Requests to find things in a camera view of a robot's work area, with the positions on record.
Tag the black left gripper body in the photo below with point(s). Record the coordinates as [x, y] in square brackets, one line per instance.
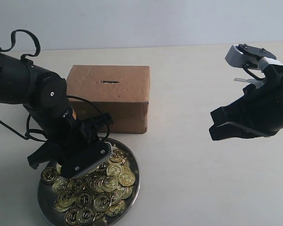
[84, 135]

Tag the gold coin on plate rim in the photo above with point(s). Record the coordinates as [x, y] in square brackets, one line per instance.
[49, 175]

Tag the brown cardboard slot box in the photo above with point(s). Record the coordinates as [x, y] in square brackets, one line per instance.
[122, 91]

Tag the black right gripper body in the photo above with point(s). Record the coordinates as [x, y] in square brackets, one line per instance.
[262, 108]

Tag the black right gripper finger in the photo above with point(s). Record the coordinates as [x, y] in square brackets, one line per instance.
[234, 130]
[225, 115]

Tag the black left gripper fixed finger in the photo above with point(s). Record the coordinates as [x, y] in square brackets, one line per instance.
[86, 159]

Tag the round steel plate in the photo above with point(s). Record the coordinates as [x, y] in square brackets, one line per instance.
[60, 202]

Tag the dark gold coin right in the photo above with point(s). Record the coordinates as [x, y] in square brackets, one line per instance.
[126, 178]

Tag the gold coin centre pile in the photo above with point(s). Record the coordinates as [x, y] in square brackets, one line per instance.
[109, 184]

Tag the black left gripper moving finger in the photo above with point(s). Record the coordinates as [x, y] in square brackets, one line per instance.
[43, 154]

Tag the gold coin front bottom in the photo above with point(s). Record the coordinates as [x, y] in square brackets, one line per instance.
[85, 215]

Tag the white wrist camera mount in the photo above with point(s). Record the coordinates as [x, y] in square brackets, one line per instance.
[256, 58]

